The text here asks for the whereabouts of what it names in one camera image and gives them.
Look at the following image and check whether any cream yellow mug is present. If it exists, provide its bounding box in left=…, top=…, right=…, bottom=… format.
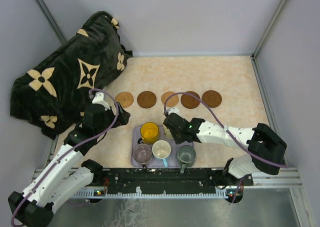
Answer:
left=163, top=125, right=174, bottom=140

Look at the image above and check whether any dark brown coaster top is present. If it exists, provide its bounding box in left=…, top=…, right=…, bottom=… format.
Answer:
left=180, top=91, right=200, bottom=109

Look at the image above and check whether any dark brown coaster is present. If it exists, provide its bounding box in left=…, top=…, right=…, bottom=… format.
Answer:
left=180, top=91, right=200, bottom=109
left=201, top=90, right=222, bottom=108
left=137, top=91, right=157, bottom=109

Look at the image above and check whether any light cork coaster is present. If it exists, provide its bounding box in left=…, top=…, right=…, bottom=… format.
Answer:
left=115, top=91, right=134, bottom=108
left=161, top=91, right=180, bottom=108

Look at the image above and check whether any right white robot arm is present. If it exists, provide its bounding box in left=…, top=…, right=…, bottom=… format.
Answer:
left=163, top=112, right=287, bottom=185

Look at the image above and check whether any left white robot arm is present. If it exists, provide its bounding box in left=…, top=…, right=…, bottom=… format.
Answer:
left=8, top=100, right=131, bottom=227

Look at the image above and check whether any grey green mug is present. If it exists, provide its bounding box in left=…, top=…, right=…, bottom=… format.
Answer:
left=176, top=145, right=196, bottom=175

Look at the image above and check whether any yellow translucent mug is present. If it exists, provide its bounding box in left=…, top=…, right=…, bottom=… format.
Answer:
left=137, top=122, right=160, bottom=145

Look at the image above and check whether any lavender plastic tray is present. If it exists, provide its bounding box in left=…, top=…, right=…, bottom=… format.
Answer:
left=131, top=125, right=194, bottom=169

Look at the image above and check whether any purple mug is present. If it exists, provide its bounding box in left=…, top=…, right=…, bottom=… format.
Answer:
left=132, top=143, right=153, bottom=170

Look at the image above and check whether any black floral plush blanket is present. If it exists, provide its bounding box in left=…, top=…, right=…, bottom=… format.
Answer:
left=10, top=11, right=133, bottom=139

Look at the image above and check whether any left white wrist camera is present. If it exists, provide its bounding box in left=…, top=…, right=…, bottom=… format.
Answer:
left=92, top=91, right=111, bottom=111

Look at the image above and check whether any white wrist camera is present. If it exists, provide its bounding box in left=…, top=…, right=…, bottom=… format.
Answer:
left=92, top=91, right=111, bottom=111
left=164, top=107, right=180, bottom=116

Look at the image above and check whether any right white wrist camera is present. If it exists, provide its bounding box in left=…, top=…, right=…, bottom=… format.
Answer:
left=164, top=107, right=180, bottom=116

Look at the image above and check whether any white mug blue handle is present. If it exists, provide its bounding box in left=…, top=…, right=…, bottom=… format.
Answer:
left=152, top=140, right=172, bottom=168

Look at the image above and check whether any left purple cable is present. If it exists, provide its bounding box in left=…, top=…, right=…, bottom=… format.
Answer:
left=10, top=88, right=120, bottom=227

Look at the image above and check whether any purple cable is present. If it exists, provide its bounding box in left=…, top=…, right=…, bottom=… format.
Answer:
left=163, top=92, right=290, bottom=204
left=10, top=88, right=120, bottom=227

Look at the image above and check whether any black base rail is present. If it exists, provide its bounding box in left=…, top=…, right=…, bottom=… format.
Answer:
left=88, top=167, right=240, bottom=195

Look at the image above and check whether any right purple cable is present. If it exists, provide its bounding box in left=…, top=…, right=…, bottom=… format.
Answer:
left=163, top=92, right=290, bottom=204

